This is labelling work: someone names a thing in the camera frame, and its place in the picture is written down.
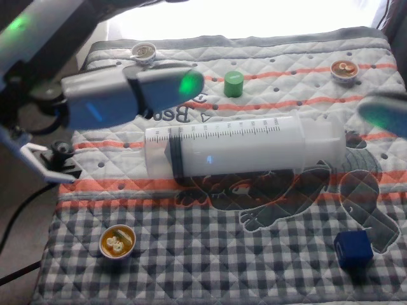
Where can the large translucent plastic syringe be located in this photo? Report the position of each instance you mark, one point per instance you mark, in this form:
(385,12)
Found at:
(241,149)

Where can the green cylinder block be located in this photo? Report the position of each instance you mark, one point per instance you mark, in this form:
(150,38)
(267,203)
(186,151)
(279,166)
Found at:
(233,85)

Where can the grey quilt with bear print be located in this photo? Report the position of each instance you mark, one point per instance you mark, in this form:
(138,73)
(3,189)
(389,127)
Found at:
(222,254)

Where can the blue-patterned white toy bowl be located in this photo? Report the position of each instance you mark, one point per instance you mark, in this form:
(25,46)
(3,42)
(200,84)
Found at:
(144,54)

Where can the toy bowl of orange soup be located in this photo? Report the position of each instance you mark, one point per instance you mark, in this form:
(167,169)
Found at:
(117,243)

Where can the toy bowl with egg noodles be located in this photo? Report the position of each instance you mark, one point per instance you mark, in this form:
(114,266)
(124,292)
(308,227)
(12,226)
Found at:
(344,73)

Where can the blue cube block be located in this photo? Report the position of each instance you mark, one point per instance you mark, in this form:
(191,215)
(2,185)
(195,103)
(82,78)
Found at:
(354,252)

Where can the dark background object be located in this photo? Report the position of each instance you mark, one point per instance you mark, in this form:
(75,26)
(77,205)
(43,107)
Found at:
(394,19)

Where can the wrist camera on white bracket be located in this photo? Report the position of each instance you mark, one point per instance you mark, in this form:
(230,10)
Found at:
(47,170)

